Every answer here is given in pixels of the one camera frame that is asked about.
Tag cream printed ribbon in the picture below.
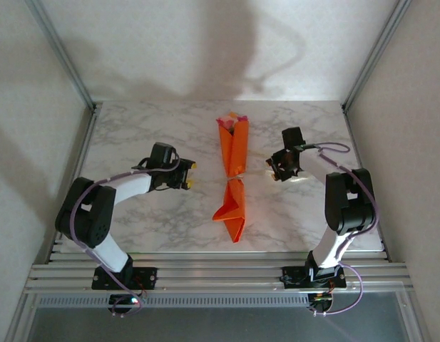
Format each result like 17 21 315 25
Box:
225 169 275 182

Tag orange wrapping paper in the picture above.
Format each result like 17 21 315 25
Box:
212 119 250 244

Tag black left control board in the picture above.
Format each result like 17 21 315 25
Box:
108 294 141 315

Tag black control board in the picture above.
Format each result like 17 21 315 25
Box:
307 291 334 314
108 294 141 315

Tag black right control board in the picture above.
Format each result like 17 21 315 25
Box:
307 291 334 314

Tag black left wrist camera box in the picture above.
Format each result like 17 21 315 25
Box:
150 142 177 169

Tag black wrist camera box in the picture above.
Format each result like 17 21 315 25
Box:
282 127 307 148
150 142 177 169

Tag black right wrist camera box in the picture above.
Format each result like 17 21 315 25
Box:
282 127 307 148

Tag aluminium right side rail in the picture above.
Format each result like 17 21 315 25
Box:
342 105 391 261

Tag aluminium rail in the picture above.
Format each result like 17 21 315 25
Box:
342 105 391 261
44 103 101 264

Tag aluminium base rail beams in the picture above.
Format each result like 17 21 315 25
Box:
23 251 414 295

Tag aluminium left side rail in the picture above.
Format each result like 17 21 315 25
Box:
44 103 101 264

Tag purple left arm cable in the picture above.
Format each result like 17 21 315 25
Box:
69 151 181 318

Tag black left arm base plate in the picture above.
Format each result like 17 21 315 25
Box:
91 265 158 290

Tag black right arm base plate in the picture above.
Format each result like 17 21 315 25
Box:
282 265 348 289

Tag grey slotted cable duct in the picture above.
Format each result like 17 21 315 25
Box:
37 294 310 309

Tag aluminium right frame post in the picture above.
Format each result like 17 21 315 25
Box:
342 0 414 112

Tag aluminium frame post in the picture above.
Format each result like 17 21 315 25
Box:
342 0 414 112
25 0 96 110

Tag aluminium left frame post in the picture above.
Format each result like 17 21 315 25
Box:
25 0 96 110

